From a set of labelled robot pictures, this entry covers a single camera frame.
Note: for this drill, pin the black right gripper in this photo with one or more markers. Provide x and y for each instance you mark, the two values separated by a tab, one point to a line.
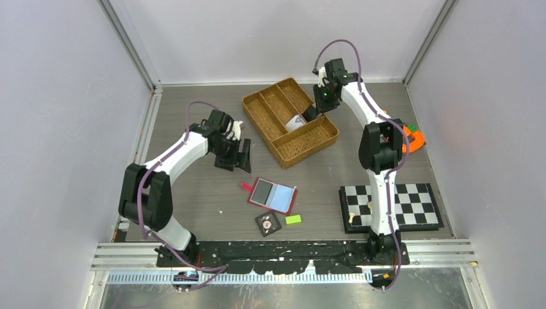
321	105

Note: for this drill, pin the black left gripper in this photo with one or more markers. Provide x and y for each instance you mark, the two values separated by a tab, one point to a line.
239	159

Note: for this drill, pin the black credit card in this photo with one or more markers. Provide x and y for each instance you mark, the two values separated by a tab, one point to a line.
261	191

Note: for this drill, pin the red leather card holder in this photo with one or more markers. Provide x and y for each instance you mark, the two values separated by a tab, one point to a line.
281	199

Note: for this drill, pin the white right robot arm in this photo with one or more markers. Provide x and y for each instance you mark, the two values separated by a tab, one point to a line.
380	151

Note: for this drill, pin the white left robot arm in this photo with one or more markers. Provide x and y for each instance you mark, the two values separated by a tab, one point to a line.
146	197

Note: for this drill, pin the woven wicker divided tray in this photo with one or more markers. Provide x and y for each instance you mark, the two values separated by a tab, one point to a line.
277	113

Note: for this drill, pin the poker chip in black case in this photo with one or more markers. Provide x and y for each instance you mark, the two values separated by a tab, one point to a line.
268	223

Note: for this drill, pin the green rectangular block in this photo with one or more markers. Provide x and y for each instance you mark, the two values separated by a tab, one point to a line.
292	220

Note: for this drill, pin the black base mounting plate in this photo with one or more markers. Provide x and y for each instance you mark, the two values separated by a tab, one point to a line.
282	257

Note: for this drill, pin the black white chessboard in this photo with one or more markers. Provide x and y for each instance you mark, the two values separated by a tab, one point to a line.
415	208

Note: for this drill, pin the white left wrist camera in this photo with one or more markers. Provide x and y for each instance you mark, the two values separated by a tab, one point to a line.
236	129

